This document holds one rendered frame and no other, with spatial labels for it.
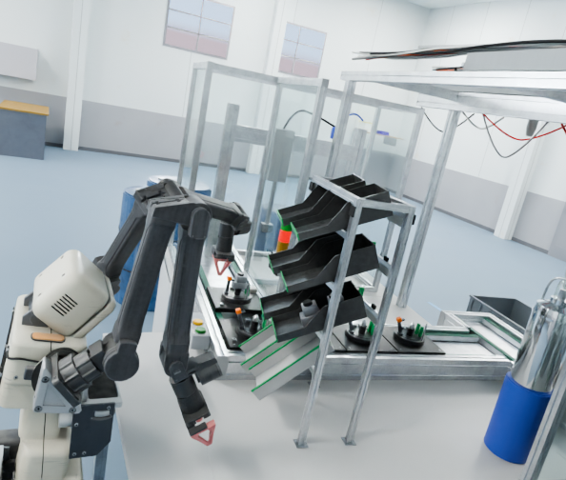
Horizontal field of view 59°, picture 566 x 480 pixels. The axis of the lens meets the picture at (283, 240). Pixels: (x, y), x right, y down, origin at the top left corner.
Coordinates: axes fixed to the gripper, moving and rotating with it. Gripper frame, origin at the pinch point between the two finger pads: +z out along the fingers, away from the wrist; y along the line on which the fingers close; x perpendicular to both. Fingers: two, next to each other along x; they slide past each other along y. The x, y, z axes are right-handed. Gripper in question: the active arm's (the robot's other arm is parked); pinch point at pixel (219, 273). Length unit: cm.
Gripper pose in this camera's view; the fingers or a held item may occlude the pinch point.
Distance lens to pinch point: 185.0
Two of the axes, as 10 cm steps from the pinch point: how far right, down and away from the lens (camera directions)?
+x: -9.4, -0.8, -3.3
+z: -1.8, 9.5, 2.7
